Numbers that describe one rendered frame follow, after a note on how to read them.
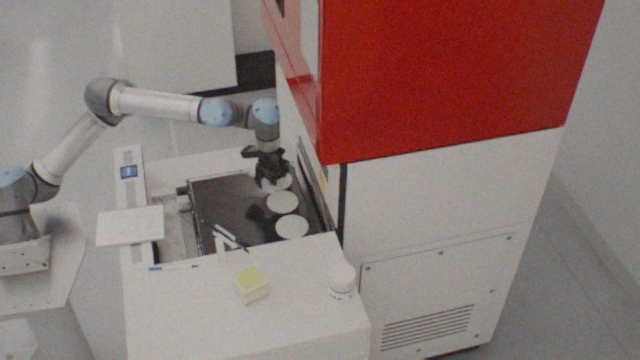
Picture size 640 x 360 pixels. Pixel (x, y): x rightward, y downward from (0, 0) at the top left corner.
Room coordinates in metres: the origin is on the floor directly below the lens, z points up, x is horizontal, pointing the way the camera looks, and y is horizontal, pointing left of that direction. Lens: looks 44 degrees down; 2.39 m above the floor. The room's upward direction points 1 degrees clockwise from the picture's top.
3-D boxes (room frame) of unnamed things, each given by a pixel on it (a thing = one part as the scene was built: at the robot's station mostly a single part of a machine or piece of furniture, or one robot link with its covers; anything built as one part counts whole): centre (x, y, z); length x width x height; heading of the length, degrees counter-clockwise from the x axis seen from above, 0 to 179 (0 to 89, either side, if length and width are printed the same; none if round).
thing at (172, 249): (1.35, 0.45, 0.87); 0.36 x 0.08 x 0.03; 15
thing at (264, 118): (1.50, 0.14, 1.21); 0.09 x 0.08 x 0.11; 74
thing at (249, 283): (1.06, 0.17, 1.00); 0.07 x 0.07 x 0.07; 33
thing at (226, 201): (1.44, 0.20, 0.90); 0.34 x 0.34 x 0.01; 15
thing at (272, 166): (1.49, 0.13, 1.05); 0.09 x 0.08 x 0.12; 56
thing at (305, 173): (1.51, 0.00, 0.89); 0.44 x 0.02 x 0.10; 15
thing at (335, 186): (1.68, 0.04, 1.02); 0.82 x 0.03 x 0.40; 15
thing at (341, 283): (1.06, -0.07, 1.01); 0.07 x 0.07 x 0.10
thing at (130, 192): (1.41, 0.57, 0.89); 0.55 x 0.09 x 0.14; 15
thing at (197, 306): (1.04, 0.19, 0.89); 0.62 x 0.35 x 0.14; 105
